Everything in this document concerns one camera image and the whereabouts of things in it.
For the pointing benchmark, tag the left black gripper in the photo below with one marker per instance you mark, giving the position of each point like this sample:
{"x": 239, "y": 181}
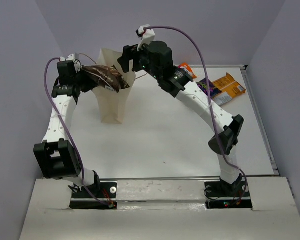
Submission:
{"x": 92, "y": 82}

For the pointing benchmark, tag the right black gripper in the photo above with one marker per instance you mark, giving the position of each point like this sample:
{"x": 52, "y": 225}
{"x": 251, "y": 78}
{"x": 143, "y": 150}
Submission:
{"x": 129, "y": 53}

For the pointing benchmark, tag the brown Kettle chips bag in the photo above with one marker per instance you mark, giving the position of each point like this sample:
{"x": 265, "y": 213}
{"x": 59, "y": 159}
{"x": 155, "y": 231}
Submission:
{"x": 108, "y": 78}

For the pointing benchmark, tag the beige paper bag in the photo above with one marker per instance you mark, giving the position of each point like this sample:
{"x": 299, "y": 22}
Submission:
{"x": 111, "y": 104}

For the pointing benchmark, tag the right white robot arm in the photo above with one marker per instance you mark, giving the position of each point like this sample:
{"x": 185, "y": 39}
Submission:
{"x": 225, "y": 126}

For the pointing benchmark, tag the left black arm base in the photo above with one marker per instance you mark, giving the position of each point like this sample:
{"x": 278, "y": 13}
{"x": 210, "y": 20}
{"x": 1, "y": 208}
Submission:
{"x": 103, "y": 199}

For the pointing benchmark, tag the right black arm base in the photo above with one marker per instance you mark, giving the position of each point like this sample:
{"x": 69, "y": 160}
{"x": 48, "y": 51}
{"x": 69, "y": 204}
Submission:
{"x": 218, "y": 198}

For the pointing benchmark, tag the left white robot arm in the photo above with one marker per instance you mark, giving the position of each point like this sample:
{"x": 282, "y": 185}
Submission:
{"x": 57, "y": 154}

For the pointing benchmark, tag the purple snack bag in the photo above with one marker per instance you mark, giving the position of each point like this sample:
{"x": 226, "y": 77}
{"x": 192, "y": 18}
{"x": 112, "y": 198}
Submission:
{"x": 214, "y": 91}

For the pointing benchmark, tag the orange red candy packet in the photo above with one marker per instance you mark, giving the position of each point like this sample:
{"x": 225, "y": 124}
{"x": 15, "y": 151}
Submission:
{"x": 188, "y": 69}

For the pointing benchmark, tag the orange snack bar packet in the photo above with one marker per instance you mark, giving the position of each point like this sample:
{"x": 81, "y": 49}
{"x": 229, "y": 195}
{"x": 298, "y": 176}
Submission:
{"x": 228, "y": 89}

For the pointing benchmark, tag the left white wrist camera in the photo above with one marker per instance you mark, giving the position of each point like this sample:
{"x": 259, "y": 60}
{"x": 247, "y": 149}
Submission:
{"x": 74, "y": 57}

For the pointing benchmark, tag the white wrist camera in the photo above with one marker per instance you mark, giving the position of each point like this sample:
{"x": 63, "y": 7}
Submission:
{"x": 146, "y": 35}
{"x": 74, "y": 57}

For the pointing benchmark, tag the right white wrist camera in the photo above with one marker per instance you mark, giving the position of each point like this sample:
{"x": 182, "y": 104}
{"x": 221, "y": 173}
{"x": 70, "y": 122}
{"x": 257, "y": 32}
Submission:
{"x": 146, "y": 35}

